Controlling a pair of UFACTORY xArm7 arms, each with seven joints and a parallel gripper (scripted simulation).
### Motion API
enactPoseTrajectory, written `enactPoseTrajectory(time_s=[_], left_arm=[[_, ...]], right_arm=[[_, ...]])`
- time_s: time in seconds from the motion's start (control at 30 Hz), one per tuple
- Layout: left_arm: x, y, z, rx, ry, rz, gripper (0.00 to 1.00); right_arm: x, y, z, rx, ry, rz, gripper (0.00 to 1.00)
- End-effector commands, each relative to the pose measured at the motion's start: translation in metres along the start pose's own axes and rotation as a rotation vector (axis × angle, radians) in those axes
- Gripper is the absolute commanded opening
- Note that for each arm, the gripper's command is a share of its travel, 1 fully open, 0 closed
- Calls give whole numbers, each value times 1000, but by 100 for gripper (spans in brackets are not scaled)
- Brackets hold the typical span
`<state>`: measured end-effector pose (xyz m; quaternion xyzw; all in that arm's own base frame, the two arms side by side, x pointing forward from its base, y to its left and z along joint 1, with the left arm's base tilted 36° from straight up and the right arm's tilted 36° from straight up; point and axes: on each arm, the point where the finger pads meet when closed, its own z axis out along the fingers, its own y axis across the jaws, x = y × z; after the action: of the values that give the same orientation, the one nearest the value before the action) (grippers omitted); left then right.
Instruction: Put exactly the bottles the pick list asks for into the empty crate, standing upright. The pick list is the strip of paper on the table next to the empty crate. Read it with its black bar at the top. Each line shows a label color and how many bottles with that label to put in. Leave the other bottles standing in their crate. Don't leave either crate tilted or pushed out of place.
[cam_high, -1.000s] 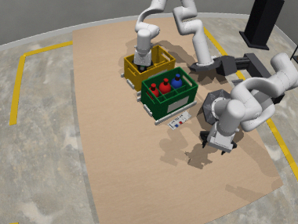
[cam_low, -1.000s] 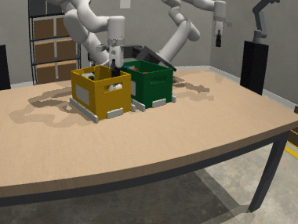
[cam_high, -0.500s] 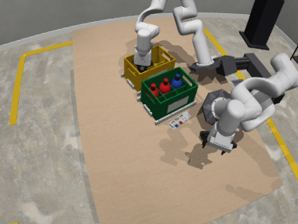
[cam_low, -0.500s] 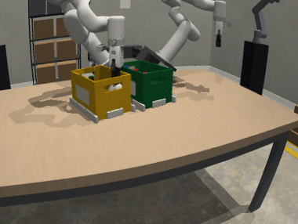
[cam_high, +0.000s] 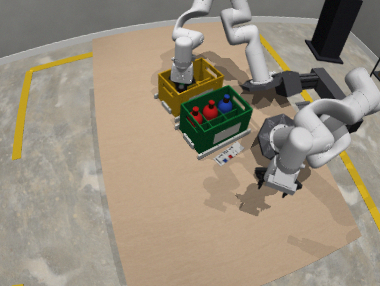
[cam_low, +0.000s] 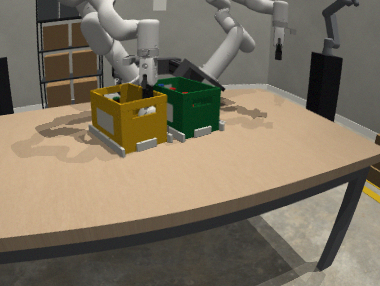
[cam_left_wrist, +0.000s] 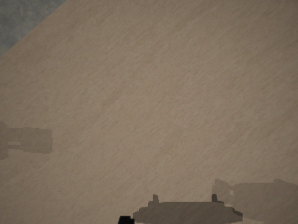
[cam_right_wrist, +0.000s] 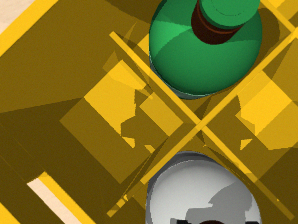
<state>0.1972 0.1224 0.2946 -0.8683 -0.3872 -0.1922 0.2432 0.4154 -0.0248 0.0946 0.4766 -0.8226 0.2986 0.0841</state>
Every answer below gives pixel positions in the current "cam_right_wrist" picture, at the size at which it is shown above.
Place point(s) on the yellow crate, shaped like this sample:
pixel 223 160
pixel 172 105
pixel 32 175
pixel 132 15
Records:
pixel 81 110

